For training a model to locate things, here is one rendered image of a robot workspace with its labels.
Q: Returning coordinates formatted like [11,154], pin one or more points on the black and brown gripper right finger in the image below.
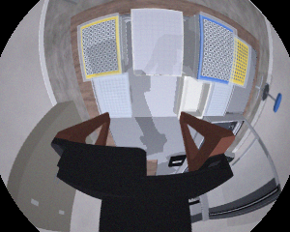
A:
[217,140]

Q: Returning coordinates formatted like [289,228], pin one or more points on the black square pad with white label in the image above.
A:
[177,161]

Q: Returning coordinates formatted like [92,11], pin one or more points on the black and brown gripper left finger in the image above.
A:
[79,132]

